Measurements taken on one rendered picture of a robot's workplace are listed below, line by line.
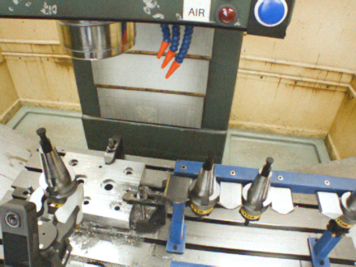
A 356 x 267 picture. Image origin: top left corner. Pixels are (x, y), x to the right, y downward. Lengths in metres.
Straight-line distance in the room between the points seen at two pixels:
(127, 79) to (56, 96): 0.84
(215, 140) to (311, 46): 0.67
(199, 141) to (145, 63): 0.45
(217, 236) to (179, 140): 0.57
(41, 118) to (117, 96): 0.87
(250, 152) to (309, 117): 0.41
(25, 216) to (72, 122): 1.49
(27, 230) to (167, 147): 1.03
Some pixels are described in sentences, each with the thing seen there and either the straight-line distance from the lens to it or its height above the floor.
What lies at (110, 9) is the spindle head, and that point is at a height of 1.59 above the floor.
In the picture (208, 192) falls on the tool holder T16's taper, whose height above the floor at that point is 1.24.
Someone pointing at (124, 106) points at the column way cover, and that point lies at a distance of 1.25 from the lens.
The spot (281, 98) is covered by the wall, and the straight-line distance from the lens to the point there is 1.65.
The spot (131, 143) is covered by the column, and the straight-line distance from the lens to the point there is 1.40.
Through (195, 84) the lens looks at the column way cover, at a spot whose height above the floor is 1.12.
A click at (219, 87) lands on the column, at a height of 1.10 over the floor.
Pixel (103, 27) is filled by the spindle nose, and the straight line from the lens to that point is 0.53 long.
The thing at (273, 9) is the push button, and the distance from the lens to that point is 0.33.
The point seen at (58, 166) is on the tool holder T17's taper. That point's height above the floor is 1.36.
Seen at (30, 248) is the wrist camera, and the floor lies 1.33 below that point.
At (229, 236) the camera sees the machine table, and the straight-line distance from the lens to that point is 0.92.
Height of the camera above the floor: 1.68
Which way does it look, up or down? 40 degrees down
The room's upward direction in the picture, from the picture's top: 3 degrees clockwise
